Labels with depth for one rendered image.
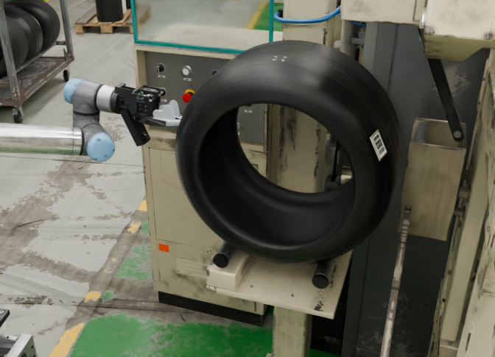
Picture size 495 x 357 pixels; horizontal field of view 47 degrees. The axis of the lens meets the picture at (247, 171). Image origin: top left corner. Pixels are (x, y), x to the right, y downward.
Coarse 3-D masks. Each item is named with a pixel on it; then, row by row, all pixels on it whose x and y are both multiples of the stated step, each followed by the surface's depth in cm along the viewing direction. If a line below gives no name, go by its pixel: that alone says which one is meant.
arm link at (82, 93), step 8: (72, 80) 160; (80, 80) 160; (64, 88) 160; (72, 88) 159; (80, 88) 158; (88, 88) 158; (96, 88) 158; (64, 96) 160; (72, 96) 159; (80, 96) 158; (88, 96) 158; (96, 96) 159; (72, 104) 163; (80, 104) 159; (88, 104) 159; (80, 112) 160; (88, 112) 161; (96, 112) 162
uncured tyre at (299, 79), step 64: (256, 64) 133; (320, 64) 133; (192, 128) 142; (384, 128) 133; (192, 192) 151; (256, 192) 177; (320, 192) 173; (384, 192) 136; (256, 256) 154; (320, 256) 147
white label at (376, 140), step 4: (376, 132) 130; (372, 136) 128; (376, 136) 129; (380, 136) 130; (372, 140) 128; (376, 140) 129; (380, 140) 130; (376, 144) 129; (380, 144) 130; (384, 144) 131; (376, 148) 129; (380, 148) 130; (384, 148) 131; (376, 152) 129; (380, 152) 130; (384, 152) 131; (380, 156) 130
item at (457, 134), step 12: (420, 36) 144; (432, 60) 145; (432, 72) 146; (444, 72) 147; (444, 84) 147; (444, 96) 148; (444, 108) 149; (456, 108) 151; (456, 120) 150; (456, 132) 151
